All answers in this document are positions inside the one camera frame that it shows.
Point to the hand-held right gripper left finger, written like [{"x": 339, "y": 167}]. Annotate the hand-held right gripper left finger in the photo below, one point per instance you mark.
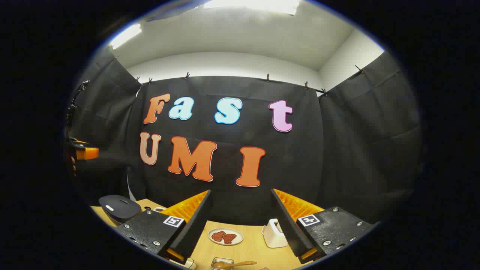
[{"x": 195, "y": 228}]

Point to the red meat piece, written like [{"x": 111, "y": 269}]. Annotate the red meat piece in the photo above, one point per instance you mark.
[
  {"x": 230, "y": 238},
  {"x": 218, "y": 236}
]

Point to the white round plate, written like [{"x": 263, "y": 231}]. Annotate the white round plate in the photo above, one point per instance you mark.
[{"x": 240, "y": 236}]

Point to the white toaster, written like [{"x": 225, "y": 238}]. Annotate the white toaster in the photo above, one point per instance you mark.
[{"x": 273, "y": 236}]

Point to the black and silver rice cooker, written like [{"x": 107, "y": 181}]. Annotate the black and silver rice cooker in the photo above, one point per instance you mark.
[{"x": 120, "y": 206}]

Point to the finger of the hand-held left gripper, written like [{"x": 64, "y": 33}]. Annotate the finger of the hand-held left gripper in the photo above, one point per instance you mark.
[{"x": 89, "y": 153}]

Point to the wooden spoon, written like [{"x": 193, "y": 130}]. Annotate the wooden spoon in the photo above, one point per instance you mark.
[{"x": 240, "y": 264}]

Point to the ceiling light panel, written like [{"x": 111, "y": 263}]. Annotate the ceiling light panel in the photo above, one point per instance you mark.
[
  {"x": 251, "y": 5},
  {"x": 125, "y": 35}
]

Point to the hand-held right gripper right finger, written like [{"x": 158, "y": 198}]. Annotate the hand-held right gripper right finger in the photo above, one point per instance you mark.
[{"x": 288, "y": 228}]

